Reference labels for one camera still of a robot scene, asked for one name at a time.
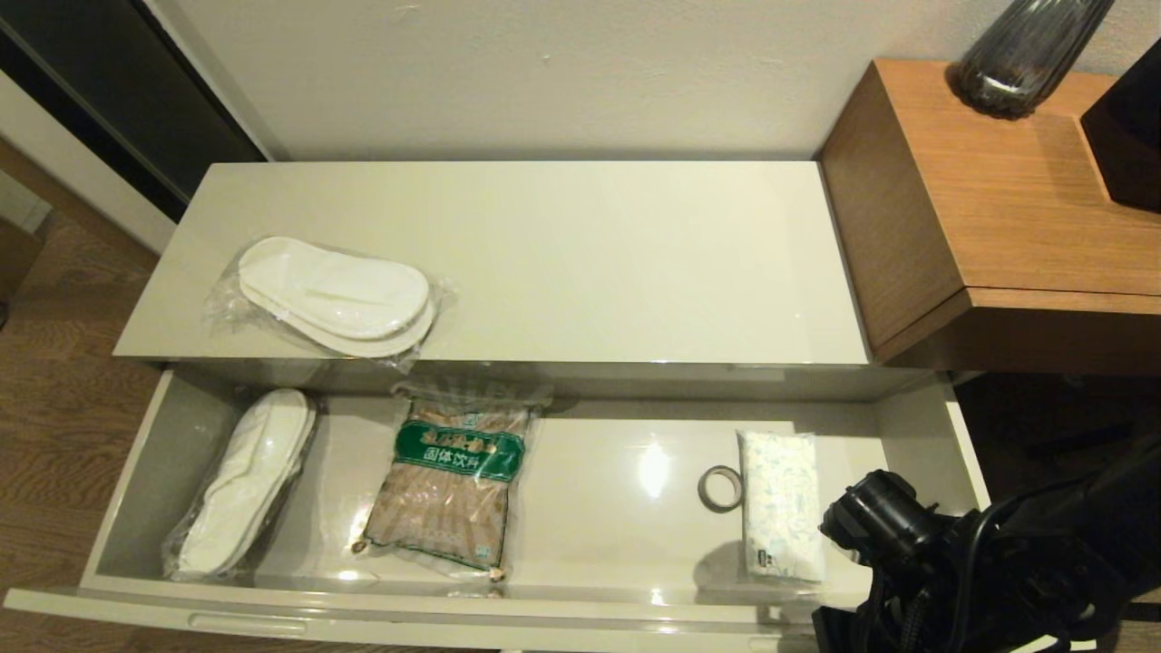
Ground white slippers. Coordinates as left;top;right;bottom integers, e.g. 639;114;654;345
207;236;457;375
163;388;318;583

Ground white glossy drawer cabinet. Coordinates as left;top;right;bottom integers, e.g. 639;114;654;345
113;161;962;404

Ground dark door panel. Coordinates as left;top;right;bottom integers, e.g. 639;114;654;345
0;0;266;225

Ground black box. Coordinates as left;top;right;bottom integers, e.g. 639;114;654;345
1079;44;1161;214

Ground black tape roll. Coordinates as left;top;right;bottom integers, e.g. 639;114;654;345
697;465;745;514

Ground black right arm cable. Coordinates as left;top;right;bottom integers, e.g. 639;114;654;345
853;481;1089;653

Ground grey ribbed glass vase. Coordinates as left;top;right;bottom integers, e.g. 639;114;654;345
948;0;1115;121

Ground drink sachet bag green label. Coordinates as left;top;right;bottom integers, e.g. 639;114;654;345
349;379;554;583

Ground white tissue pack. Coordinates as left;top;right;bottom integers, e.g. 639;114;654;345
737;429;826;584

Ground brown wooden side cabinet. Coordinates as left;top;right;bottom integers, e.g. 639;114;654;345
819;59;1161;380

